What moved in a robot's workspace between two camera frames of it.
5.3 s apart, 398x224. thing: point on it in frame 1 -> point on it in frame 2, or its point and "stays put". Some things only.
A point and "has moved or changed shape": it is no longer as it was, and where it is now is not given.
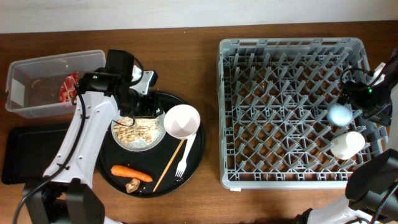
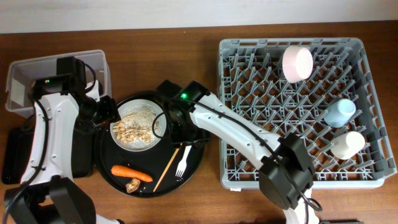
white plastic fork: [181, 167] stays put
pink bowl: [181, 121] has moved or changed shape
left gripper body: [147, 106] -> [106, 111]
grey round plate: [138, 134] stays put
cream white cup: [347, 145] stays put
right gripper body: [360, 97] -> [187, 133]
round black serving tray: [159, 172] stays put
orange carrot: [124, 171] stays put
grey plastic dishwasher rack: [275, 95] stays put
